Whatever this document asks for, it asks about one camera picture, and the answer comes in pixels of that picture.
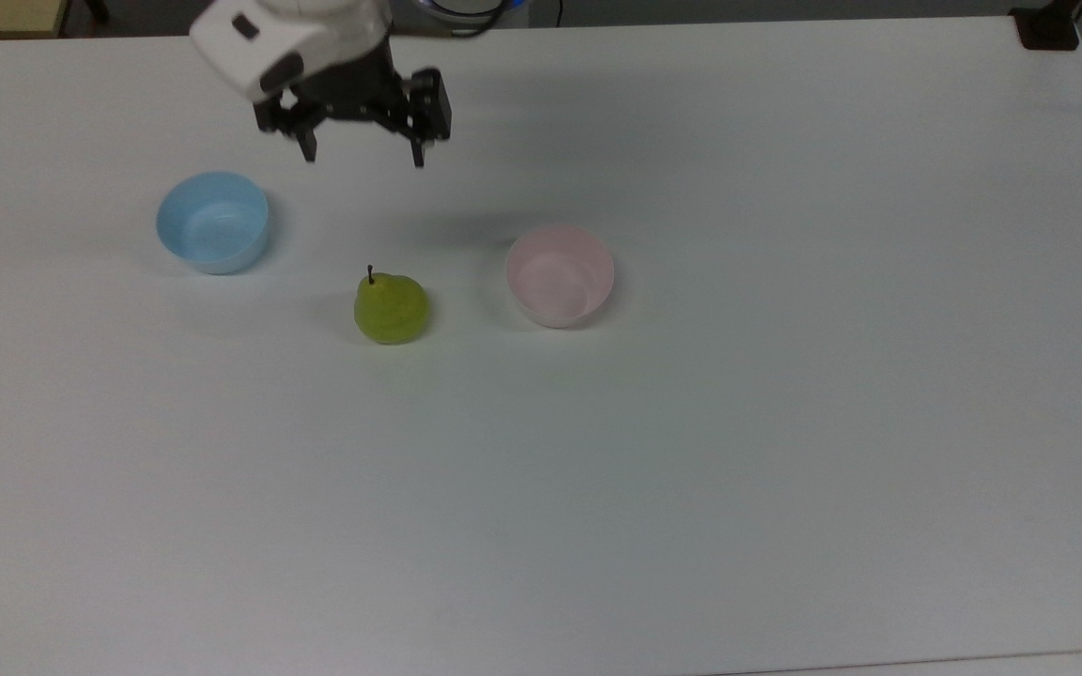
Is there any white blue-lit robot base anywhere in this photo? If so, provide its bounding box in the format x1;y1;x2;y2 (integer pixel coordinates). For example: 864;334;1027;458
412;0;530;25

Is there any light blue plastic bowl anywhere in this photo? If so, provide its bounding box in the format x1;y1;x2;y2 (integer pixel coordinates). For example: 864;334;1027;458
156;170;271;276

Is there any pink plastic bowl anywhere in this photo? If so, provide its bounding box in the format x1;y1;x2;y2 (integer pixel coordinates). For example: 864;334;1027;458
504;223;616;330

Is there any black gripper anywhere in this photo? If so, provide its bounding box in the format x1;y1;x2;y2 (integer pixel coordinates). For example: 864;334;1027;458
253;49;454;169

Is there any green pear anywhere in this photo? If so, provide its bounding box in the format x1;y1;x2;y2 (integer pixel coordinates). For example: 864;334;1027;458
353;264;430;346

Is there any black table clamp mount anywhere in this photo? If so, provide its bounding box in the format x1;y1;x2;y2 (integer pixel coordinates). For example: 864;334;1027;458
1010;0;1082;52

